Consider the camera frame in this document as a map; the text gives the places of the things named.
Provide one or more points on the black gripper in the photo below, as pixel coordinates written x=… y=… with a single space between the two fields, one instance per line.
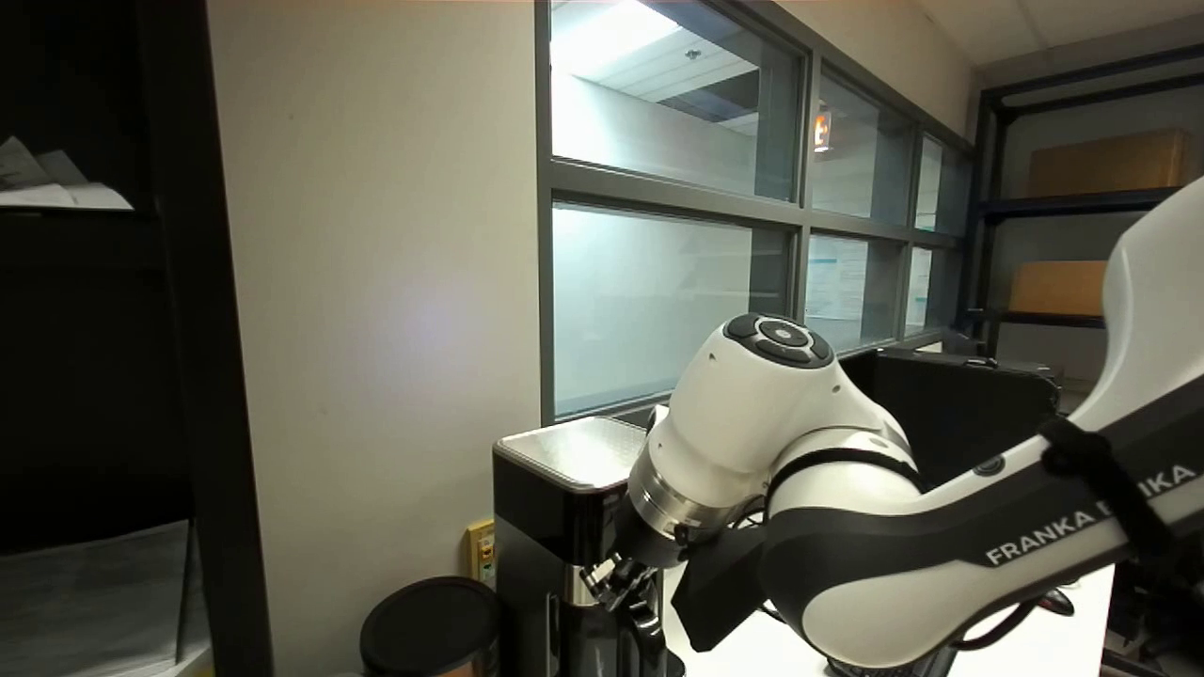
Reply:
x=635 y=558

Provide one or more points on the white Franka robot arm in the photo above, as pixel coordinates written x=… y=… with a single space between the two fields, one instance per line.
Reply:
x=868 y=562

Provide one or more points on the black silver coffee machine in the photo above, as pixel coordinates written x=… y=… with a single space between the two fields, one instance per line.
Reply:
x=551 y=507

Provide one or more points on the dark framed window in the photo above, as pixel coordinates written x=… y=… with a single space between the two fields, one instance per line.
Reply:
x=715 y=154

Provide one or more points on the brown cardboard box lower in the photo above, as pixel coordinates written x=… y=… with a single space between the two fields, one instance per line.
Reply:
x=1057 y=288

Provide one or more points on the brown cardboard box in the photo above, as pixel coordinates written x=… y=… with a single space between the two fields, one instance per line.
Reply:
x=1117 y=163
x=1057 y=288

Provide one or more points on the black shelving unit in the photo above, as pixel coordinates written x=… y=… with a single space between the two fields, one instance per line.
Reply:
x=129 y=538

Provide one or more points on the brown cardboard box upper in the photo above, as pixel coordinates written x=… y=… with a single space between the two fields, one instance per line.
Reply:
x=1117 y=163

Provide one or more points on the white papers on shelf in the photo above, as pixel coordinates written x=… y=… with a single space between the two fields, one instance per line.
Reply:
x=50 y=181

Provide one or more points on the black metal rack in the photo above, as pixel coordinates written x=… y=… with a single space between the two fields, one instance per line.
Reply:
x=1010 y=228

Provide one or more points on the yellow wall outlet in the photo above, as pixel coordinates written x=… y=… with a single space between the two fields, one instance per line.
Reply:
x=480 y=552

